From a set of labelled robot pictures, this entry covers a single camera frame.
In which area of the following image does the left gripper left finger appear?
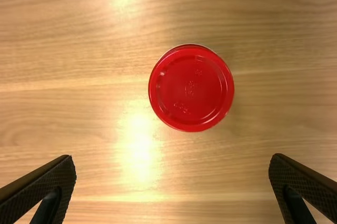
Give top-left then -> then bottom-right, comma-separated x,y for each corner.
0,155 -> 77,224

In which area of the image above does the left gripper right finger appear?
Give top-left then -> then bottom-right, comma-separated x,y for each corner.
268,152 -> 337,224

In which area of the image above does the red cup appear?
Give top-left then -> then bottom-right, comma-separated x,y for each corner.
147,44 -> 235,133

